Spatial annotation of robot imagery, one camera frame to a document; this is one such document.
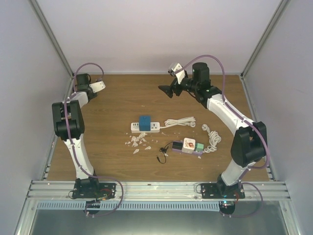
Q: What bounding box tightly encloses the white USB power strip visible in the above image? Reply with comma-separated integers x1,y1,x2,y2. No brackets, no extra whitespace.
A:
131,122,160,133

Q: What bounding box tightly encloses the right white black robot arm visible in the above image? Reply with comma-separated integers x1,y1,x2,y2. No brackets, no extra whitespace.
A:
159,62,268,198

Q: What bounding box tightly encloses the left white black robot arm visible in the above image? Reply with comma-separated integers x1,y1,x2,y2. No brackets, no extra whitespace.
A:
52,73,97,182

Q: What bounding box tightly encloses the blue cube plug adapter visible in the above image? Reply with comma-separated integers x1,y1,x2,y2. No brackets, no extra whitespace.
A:
139,116,151,132

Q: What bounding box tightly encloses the black plug adapter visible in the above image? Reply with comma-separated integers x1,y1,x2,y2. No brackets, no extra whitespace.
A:
172,141,183,150

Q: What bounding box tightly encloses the white cartoon cube adapter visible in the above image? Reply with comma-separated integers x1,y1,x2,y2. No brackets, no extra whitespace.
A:
181,138,196,154

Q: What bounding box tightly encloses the green cube adapter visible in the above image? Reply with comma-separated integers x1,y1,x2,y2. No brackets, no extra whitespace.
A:
195,142,204,152

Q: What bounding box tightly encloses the purple power strip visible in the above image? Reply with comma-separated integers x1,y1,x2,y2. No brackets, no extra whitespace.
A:
172,148,203,156

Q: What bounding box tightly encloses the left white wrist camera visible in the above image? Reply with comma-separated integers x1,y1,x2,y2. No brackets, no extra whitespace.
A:
89,81,106,94

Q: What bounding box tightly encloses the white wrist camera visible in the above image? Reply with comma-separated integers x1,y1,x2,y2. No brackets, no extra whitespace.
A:
168,63,186,84
89,81,106,94

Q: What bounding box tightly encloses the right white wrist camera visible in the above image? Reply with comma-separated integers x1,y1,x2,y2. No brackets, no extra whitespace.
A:
168,63,186,84

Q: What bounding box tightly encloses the white power strip cable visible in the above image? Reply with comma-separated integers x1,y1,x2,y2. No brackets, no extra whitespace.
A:
160,116,197,128

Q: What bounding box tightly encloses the thin black cable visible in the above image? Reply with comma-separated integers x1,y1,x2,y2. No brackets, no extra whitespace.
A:
156,144,173,165

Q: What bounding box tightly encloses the white coiled cable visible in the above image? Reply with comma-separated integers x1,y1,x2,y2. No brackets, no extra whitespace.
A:
201,124,222,154

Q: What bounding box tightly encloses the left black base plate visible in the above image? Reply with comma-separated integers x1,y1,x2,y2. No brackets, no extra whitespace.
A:
68,183,116,200

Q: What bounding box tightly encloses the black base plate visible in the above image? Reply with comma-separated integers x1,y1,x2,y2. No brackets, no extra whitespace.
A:
196,182,245,199
68,183,116,200

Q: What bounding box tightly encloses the left aluminium corner post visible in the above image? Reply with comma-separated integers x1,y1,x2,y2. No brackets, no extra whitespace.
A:
28,0,73,78

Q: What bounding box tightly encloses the aluminium corner post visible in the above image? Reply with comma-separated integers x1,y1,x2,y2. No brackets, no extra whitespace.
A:
240,0,290,79
28,0,73,78

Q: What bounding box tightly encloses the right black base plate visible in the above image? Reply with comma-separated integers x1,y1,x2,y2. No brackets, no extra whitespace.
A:
196,182,245,199

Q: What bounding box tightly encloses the aluminium front rail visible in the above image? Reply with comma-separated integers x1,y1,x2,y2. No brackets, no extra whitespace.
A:
26,181,291,201

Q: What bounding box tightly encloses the grey slotted cable duct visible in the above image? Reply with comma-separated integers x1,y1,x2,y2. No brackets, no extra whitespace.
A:
37,201,220,212

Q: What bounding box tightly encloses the right aluminium corner post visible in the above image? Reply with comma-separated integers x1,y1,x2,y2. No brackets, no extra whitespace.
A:
240,0,290,79

